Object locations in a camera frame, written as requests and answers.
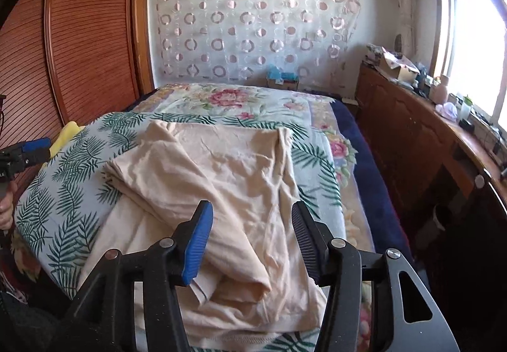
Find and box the peach printed t-shirt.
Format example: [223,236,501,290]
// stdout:
[81,120,327,351]

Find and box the pink ceramic vase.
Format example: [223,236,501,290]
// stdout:
[432,75,449,105]

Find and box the floral pink quilt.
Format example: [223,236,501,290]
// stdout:
[132,82,376,352]

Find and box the open cardboard box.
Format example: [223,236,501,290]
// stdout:
[379,48,419,84]

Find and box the yellow pillow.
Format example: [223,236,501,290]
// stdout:
[50,121,84,159]

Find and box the dark blue bed sheet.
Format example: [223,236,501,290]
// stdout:
[331,100,414,266]

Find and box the blue tissue box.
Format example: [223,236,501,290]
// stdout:
[266,66,299,91]

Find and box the palm leaf print blanket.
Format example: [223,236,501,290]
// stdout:
[13,111,348,352]

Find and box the person's left hand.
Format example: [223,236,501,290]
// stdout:
[0,181,17,231]

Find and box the brown wooden sideboard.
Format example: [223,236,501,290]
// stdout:
[356,64,506,238]

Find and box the bright window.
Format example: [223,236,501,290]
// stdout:
[436,0,506,127]

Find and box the sheer circle-pattern curtain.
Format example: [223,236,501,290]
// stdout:
[149,0,361,91]

